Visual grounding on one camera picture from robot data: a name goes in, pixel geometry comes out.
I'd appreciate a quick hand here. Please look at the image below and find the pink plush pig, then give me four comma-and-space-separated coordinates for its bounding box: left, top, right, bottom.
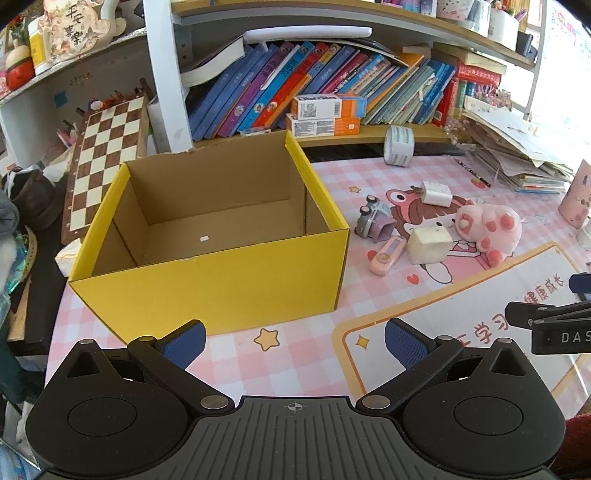
455, 204, 523, 267

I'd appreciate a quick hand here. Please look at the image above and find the red round doll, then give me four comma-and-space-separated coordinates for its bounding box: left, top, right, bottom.
5, 43, 35, 91

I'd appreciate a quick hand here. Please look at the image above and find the small red white box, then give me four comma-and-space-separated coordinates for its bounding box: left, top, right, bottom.
240, 127, 271, 137

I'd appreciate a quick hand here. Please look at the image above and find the clear tape roll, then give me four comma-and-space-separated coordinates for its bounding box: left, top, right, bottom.
384, 125, 415, 167

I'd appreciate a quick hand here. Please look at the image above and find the brown leather shoe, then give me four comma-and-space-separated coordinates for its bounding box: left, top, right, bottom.
5, 169, 66, 231

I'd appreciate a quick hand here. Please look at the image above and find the wooden chessboard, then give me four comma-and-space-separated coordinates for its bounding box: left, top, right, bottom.
61, 95, 149, 245

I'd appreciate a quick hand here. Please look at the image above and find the orange white box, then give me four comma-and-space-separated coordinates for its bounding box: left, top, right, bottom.
286, 114, 361, 139
290, 94, 368, 120

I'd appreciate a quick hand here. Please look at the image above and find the white foam cube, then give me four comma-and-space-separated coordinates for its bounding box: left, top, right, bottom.
406, 226, 454, 265

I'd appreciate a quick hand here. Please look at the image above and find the pink patterned cup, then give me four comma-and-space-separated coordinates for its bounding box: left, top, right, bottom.
558, 160, 591, 229

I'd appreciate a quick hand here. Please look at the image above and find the rabbit greeting ornament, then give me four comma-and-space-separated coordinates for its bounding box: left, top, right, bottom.
38, 0, 126, 63

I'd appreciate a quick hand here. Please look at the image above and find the black pen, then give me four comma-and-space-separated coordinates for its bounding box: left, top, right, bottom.
454, 157, 492, 188

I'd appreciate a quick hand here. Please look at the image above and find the crumpled white tissue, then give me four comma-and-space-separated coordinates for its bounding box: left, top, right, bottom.
54, 238, 82, 278

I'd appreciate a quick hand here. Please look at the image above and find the white power adapter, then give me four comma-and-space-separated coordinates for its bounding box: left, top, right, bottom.
413, 181, 453, 208

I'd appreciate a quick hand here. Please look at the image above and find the stack of papers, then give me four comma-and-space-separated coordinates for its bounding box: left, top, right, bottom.
462, 108, 574, 194

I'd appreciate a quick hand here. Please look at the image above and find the lower orange white box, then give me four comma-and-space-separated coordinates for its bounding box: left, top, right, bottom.
286, 114, 361, 139

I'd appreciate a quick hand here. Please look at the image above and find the yellow cardboard box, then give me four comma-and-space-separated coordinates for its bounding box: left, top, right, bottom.
69, 131, 351, 342

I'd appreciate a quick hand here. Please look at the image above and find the upper orange white box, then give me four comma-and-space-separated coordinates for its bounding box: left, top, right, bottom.
290, 94, 368, 120

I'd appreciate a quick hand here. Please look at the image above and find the pink rectangular eraser case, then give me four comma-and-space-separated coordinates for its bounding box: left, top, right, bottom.
370, 236, 407, 277

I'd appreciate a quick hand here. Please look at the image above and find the grey folded cloth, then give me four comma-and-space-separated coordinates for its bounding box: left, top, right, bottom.
0, 190, 20, 240

